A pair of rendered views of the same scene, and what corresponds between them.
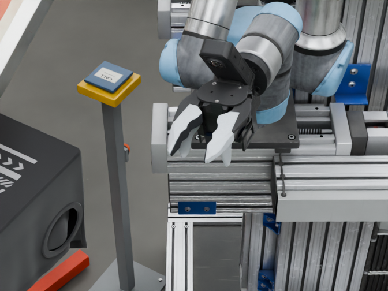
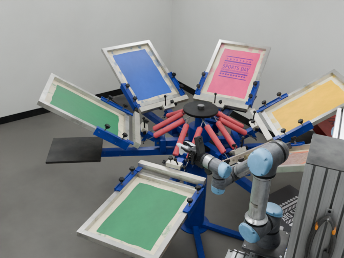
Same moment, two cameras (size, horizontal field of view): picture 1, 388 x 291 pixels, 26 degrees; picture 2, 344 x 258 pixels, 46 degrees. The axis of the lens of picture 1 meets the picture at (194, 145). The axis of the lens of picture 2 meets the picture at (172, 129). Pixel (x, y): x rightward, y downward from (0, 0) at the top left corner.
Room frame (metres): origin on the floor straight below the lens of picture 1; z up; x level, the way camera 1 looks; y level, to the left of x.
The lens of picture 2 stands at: (1.52, -1.84, 2.86)
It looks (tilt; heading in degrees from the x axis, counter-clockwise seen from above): 29 degrees down; 113
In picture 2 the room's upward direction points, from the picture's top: 1 degrees clockwise
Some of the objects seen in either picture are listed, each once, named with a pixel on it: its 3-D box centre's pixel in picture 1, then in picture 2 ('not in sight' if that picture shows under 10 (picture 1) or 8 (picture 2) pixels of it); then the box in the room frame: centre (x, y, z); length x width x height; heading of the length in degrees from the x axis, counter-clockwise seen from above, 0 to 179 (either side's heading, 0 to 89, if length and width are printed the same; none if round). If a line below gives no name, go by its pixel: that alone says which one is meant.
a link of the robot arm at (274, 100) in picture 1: (256, 84); (220, 181); (1.07, -0.10, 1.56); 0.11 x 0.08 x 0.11; 66
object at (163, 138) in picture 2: not in sight; (198, 141); (0.50, 1.18, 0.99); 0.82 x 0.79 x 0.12; 149
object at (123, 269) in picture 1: (119, 196); not in sight; (1.83, 0.24, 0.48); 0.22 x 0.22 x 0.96; 59
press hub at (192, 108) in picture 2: not in sight; (197, 169); (0.50, 1.18, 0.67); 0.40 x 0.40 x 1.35
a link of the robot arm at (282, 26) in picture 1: (270, 38); (219, 168); (1.07, -0.12, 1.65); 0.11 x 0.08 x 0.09; 156
